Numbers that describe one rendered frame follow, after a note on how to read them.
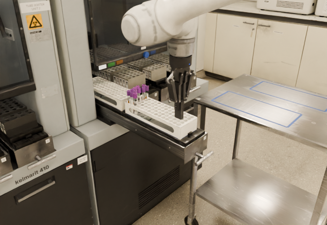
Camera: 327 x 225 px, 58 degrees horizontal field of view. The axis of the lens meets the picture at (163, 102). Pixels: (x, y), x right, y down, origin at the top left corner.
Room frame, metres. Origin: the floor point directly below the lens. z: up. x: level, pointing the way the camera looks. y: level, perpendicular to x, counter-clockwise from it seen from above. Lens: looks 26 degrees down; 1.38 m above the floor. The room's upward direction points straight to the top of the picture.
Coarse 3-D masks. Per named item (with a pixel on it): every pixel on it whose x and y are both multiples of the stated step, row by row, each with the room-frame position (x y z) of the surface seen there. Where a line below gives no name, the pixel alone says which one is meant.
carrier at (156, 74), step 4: (156, 68) 1.44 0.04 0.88; (160, 68) 1.44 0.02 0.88; (164, 68) 1.46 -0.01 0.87; (148, 72) 1.40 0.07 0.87; (152, 72) 1.40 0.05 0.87; (156, 72) 1.42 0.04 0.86; (160, 72) 1.44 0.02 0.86; (164, 72) 1.46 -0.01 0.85; (148, 76) 1.40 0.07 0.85; (152, 76) 1.40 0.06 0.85; (156, 76) 1.42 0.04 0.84; (160, 76) 1.44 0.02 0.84; (164, 76) 1.46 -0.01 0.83; (152, 80) 1.40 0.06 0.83; (156, 80) 1.42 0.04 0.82
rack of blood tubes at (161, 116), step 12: (132, 108) 1.04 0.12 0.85; (144, 108) 1.01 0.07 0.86; (156, 108) 1.03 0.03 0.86; (168, 108) 1.01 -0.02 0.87; (144, 120) 0.99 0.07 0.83; (156, 120) 1.02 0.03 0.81; (168, 120) 0.92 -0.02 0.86; (180, 120) 0.92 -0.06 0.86; (192, 120) 0.92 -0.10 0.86; (168, 132) 0.91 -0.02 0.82; (180, 132) 0.87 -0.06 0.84
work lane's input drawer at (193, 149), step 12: (96, 108) 1.18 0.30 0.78; (108, 108) 1.13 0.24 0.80; (120, 120) 1.07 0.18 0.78; (132, 120) 1.03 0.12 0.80; (144, 132) 0.97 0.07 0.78; (156, 132) 0.94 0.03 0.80; (192, 132) 0.91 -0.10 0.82; (204, 132) 0.93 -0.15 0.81; (156, 144) 0.92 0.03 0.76; (168, 144) 0.88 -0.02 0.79; (180, 144) 0.86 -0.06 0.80; (192, 144) 0.86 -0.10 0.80; (204, 144) 0.92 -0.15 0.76; (180, 156) 0.85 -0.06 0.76; (192, 156) 0.87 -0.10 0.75; (204, 156) 0.86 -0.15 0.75
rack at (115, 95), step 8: (96, 80) 1.32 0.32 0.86; (104, 80) 1.31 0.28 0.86; (96, 88) 1.21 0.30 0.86; (104, 88) 1.22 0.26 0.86; (112, 88) 1.21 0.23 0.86; (120, 88) 1.21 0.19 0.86; (96, 96) 1.21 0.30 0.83; (104, 96) 1.24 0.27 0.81; (112, 96) 1.12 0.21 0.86; (120, 96) 1.12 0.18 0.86; (112, 104) 1.13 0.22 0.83; (120, 104) 1.09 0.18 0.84
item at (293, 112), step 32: (224, 96) 1.22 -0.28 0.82; (256, 96) 1.22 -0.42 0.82; (288, 96) 1.22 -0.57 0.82; (320, 96) 1.22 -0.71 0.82; (288, 128) 0.94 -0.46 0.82; (320, 128) 0.94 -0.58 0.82; (192, 160) 1.19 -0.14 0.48; (192, 192) 1.19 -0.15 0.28; (224, 192) 1.19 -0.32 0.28; (256, 192) 1.19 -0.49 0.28; (288, 192) 1.19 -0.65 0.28; (320, 192) 0.80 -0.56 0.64; (192, 224) 1.18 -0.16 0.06; (256, 224) 0.98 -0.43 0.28; (288, 224) 0.98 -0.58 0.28; (320, 224) 0.98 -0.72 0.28
